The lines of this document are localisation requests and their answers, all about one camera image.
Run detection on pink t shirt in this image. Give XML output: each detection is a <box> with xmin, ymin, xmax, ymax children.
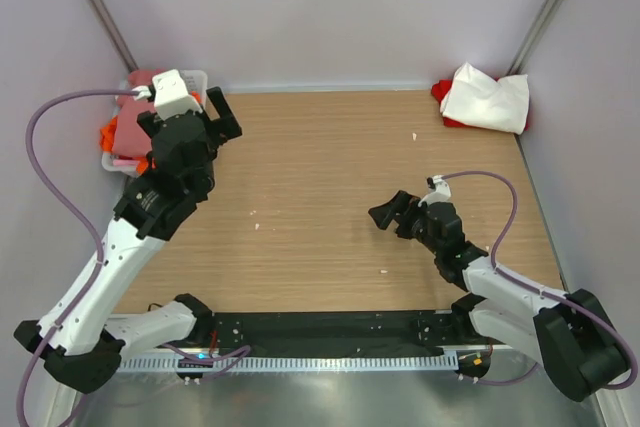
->
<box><xmin>112</xmin><ymin>96</ymin><xmax>155</xmax><ymax>158</ymax></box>

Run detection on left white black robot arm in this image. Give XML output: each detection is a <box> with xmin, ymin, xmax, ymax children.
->
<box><xmin>14</xmin><ymin>87</ymin><xmax>242</xmax><ymax>394</ymax></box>

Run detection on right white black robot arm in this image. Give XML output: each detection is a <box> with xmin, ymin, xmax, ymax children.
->
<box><xmin>368</xmin><ymin>191</ymin><xmax>638</xmax><ymax>401</ymax></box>

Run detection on white plastic basket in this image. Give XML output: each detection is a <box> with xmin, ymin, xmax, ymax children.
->
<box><xmin>101</xmin><ymin>68</ymin><xmax>209</xmax><ymax>178</ymax></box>

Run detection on orange t shirt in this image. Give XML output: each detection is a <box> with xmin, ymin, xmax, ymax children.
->
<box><xmin>99</xmin><ymin>91</ymin><xmax>206</xmax><ymax>173</ymax></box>

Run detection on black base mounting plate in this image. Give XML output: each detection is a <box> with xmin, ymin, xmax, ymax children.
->
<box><xmin>214</xmin><ymin>310</ymin><xmax>488</xmax><ymax>359</ymax></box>

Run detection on white folded t shirt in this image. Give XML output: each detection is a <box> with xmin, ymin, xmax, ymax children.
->
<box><xmin>439</xmin><ymin>61</ymin><xmax>530</xmax><ymax>136</ymax></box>

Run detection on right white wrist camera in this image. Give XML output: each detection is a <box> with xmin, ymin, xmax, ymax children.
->
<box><xmin>419</xmin><ymin>175</ymin><xmax>451</xmax><ymax>206</ymax></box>

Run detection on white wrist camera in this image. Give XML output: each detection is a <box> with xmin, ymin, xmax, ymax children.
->
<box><xmin>133</xmin><ymin>69</ymin><xmax>203</xmax><ymax>120</ymax></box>
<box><xmin>419</xmin><ymin>175</ymin><xmax>451</xmax><ymax>206</ymax></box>

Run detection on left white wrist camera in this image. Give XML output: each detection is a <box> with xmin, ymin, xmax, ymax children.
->
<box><xmin>133</xmin><ymin>69</ymin><xmax>203</xmax><ymax>120</ymax></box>

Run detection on left aluminium frame post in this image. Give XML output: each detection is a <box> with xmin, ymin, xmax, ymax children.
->
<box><xmin>87</xmin><ymin>0</ymin><xmax>139</xmax><ymax>72</ymax></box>

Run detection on aluminium frame post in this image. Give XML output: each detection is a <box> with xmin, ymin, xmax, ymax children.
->
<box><xmin>87</xmin><ymin>0</ymin><xmax>139</xmax><ymax>72</ymax></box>
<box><xmin>506</xmin><ymin>0</ymin><xmax>564</xmax><ymax>75</ymax></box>

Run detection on slotted cable duct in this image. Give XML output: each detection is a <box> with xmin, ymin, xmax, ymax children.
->
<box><xmin>118</xmin><ymin>351</ymin><xmax>459</xmax><ymax>374</ymax></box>

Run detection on right aluminium frame post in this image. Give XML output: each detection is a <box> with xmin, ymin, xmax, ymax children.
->
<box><xmin>506</xmin><ymin>0</ymin><xmax>564</xmax><ymax>75</ymax></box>

